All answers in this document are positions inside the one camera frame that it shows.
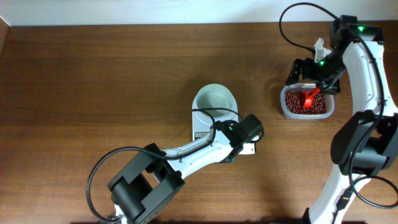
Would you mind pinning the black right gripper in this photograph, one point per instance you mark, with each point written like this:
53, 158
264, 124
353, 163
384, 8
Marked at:
311, 70

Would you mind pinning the orange plastic scoop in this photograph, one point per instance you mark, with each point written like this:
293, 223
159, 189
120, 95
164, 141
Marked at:
308, 97

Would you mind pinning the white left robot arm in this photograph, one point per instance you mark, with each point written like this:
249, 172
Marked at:
148, 182

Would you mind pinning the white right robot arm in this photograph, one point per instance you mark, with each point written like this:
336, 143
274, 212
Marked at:
367, 143

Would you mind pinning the white round bowl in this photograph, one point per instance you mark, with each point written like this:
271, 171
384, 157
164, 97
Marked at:
218, 98

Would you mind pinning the red beans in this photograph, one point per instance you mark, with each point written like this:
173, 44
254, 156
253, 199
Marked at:
293, 101

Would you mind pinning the clear plastic container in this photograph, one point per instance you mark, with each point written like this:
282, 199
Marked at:
305, 87

